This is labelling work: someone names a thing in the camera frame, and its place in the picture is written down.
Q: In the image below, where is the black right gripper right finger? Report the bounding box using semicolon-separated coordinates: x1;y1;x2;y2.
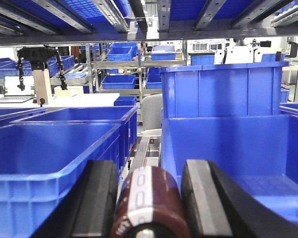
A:
181;159;298;238

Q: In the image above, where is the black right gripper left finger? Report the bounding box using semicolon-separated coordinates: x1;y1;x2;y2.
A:
33;160;118;238

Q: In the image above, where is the blue open-front bin right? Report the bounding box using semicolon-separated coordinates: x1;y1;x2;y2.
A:
161;115;298;225

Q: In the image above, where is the blue bin front left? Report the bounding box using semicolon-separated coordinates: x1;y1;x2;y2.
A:
0;123;120;238

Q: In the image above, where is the blue bin behind left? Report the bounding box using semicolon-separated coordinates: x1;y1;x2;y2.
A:
10;106;138;167

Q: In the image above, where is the tall blue bin behind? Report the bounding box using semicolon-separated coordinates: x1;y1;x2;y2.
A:
160;61;289;118

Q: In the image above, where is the metal shelf rack overhead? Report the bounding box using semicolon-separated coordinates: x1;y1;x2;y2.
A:
0;0;298;47

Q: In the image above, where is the grey chair back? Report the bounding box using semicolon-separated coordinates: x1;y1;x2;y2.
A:
142;94;163;130

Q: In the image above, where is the laptop on white table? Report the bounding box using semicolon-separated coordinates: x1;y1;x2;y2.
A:
0;75;35;103

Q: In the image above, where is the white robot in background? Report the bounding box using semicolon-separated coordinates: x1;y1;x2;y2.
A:
214;39;272;64

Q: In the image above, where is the black camera rig wooden post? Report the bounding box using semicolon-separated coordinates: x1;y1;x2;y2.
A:
16;45;67;107

